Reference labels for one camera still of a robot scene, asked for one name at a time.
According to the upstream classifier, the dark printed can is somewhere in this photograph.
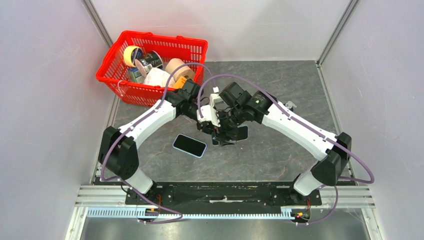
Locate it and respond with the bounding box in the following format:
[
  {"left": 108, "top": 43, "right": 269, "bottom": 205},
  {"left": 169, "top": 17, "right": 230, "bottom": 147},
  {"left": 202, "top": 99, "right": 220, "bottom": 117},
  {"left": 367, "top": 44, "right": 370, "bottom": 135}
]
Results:
[{"left": 134, "top": 51, "right": 164, "bottom": 77}]

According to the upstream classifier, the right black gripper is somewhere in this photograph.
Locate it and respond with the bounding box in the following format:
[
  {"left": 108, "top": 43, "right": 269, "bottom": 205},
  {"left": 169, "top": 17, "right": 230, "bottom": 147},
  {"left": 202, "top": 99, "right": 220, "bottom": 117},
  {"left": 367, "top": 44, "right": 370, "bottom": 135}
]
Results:
[{"left": 210, "top": 105, "right": 246, "bottom": 148}]

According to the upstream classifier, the white toothed cable duct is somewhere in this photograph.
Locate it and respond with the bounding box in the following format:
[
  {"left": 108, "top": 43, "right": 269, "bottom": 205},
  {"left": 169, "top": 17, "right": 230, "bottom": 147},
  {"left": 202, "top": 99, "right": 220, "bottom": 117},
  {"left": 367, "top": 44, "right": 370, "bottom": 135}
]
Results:
[{"left": 86, "top": 206, "right": 295, "bottom": 220}]

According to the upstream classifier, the yellow tape roll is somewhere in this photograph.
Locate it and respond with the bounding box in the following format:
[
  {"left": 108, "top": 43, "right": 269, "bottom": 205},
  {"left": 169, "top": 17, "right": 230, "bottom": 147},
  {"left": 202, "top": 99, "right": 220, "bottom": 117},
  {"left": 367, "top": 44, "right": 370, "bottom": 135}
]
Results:
[{"left": 123, "top": 45, "right": 144, "bottom": 68}]

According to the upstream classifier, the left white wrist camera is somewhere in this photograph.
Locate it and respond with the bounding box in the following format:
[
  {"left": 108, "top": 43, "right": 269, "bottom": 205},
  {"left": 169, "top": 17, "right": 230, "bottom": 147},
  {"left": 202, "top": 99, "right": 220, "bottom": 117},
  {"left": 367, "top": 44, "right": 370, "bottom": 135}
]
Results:
[{"left": 196, "top": 105, "right": 221, "bottom": 127}]

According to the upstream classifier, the orange small box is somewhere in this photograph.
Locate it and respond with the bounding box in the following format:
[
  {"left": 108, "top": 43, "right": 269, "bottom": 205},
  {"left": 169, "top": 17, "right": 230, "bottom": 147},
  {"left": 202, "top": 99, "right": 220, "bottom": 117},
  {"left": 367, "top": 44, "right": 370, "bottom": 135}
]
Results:
[{"left": 172, "top": 76, "right": 187, "bottom": 89}]

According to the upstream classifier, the phone in blue case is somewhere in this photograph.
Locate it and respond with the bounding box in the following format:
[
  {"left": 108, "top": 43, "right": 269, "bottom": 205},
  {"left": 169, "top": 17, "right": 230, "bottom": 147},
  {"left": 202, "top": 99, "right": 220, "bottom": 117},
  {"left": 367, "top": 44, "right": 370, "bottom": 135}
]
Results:
[{"left": 172, "top": 134, "right": 207, "bottom": 158}]

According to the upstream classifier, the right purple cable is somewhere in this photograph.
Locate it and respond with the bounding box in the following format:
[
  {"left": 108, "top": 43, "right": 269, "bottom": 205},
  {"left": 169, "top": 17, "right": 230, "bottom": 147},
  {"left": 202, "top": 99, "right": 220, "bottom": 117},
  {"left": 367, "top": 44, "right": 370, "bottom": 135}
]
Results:
[{"left": 196, "top": 74, "right": 376, "bottom": 226}]

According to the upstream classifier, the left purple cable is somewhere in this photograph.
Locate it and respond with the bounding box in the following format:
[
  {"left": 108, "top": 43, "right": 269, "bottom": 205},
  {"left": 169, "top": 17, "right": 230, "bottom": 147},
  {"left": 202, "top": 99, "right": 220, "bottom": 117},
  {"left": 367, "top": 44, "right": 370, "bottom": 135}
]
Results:
[{"left": 99, "top": 62, "right": 218, "bottom": 225}]

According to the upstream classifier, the orange bottle blue cap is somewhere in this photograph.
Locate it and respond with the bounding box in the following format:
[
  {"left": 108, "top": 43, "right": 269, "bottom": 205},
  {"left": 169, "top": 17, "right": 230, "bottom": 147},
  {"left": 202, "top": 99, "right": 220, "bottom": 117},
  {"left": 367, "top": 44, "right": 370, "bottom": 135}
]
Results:
[{"left": 285, "top": 101, "right": 297, "bottom": 112}]

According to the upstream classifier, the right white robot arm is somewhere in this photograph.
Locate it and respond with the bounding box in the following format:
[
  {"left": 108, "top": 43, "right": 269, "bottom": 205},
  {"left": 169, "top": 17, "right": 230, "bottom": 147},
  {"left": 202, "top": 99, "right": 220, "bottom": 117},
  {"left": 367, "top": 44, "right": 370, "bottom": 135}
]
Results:
[{"left": 208, "top": 82, "right": 352, "bottom": 205}]

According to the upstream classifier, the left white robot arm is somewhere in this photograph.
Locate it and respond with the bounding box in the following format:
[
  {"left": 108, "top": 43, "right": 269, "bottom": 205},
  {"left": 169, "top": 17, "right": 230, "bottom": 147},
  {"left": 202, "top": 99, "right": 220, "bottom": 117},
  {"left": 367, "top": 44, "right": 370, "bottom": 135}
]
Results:
[{"left": 98, "top": 80, "right": 207, "bottom": 204}]

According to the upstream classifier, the beige tape roll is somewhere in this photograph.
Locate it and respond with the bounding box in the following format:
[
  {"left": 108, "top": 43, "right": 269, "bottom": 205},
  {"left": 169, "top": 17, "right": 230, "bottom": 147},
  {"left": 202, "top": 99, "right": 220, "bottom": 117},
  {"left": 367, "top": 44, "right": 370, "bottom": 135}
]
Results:
[{"left": 165, "top": 58, "right": 195, "bottom": 81}]

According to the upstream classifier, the black phone teal edge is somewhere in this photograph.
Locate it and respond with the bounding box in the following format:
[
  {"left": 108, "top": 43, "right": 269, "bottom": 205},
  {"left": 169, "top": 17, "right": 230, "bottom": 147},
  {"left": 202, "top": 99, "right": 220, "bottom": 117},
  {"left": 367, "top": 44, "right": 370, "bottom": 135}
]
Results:
[{"left": 236, "top": 125, "right": 249, "bottom": 141}]

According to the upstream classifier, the purple cable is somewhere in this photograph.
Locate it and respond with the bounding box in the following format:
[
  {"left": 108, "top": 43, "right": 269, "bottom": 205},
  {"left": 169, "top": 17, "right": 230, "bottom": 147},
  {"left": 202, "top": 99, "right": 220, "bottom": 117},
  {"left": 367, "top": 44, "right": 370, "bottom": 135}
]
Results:
[
  {"left": 99, "top": 62, "right": 218, "bottom": 225},
  {"left": 196, "top": 74, "right": 376, "bottom": 226}
]

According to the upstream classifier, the blue small box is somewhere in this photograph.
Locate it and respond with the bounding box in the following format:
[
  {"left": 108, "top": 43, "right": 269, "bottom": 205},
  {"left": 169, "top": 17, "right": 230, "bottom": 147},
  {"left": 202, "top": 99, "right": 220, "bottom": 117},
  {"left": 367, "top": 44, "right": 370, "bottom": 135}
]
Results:
[{"left": 127, "top": 67, "right": 144, "bottom": 84}]

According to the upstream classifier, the red plastic basket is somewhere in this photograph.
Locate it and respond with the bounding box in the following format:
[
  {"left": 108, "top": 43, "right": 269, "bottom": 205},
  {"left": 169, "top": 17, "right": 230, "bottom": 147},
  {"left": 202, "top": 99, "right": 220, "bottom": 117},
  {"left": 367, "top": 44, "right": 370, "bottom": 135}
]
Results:
[{"left": 95, "top": 30, "right": 208, "bottom": 107}]

